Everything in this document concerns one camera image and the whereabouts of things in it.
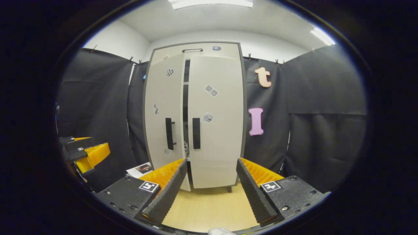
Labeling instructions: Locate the black door handle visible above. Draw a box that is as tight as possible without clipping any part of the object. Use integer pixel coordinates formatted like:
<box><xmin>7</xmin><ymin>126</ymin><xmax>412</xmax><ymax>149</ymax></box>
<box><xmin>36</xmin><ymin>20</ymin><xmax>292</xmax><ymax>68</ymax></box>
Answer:
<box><xmin>192</xmin><ymin>118</ymin><xmax>201</xmax><ymax>149</ymax></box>
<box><xmin>165</xmin><ymin>118</ymin><xmax>177</xmax><ymax>150</ymax></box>

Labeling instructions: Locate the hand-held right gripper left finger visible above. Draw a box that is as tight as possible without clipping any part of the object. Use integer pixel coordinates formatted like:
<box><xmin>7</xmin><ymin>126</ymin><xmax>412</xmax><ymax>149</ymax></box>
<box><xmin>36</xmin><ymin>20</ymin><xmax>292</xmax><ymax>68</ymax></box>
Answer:
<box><xmin>91</xmin><ymin>158</ymin><xmax>188</xmax><ymax>226</ymax></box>

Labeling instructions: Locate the photo cover book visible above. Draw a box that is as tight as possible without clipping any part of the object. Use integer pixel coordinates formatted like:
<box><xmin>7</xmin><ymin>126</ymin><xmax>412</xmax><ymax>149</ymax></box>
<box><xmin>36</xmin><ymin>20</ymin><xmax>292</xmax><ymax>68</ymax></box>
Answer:
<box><xmin>127</xmin><ymin>162</ymin><xmax>153</xmax><ymax>179</ymax></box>

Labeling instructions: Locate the ceiling light panel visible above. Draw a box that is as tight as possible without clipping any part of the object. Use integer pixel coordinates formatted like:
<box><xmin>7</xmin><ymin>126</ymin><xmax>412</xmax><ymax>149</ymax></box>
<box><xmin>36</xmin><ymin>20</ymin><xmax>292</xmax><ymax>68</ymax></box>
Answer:
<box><xmin>310</xmin><ymin>28</ymin><xmax>336</xmax><ymax>45</ymax></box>
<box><xmin>168</xmin><ymin>0</ymin><xmax>253</xmax><ymax>9</ymax></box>

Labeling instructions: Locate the black backdrop cloth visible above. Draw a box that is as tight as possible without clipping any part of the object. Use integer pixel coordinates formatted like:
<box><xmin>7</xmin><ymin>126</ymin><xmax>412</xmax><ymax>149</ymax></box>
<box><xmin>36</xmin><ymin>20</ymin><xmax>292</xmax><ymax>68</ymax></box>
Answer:
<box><xmin>56</xmin><ymin>48</ymin><xmax>149</xmax><ymax>193</ymax></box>
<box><xmin>243</xmin><ymin>44</ymin><xmax>368</xmax><ymax>194</ymax></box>

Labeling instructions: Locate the white cabinet door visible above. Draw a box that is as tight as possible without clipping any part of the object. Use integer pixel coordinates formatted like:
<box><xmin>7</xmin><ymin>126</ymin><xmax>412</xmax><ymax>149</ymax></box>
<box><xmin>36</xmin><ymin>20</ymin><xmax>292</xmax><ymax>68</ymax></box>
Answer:
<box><xmin>145</xmin><ymin>53</ymin><xmax>191</xmax><ymax>192</ymax></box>
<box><xmin>187</xmin><ymin>55</ymin><xmax>244</xmax><ymax>189</ymax></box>

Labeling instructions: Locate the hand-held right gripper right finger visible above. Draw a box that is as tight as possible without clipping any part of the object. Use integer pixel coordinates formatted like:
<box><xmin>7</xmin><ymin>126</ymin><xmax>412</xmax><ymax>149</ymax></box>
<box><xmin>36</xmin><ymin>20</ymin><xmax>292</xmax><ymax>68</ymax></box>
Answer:
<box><xmin>236</xmin><ymin>158</ymin><xmax>331</xmax><ymax>228</ymax></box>

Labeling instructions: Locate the white shoe cabinet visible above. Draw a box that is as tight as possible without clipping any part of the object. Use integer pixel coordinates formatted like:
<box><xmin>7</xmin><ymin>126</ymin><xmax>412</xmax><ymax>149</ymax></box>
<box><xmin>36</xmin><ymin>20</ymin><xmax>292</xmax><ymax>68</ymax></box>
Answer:
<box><xmin>143</xmin><ymin>41</ymin><xmax>248</xmax><ymax>193</ymax></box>

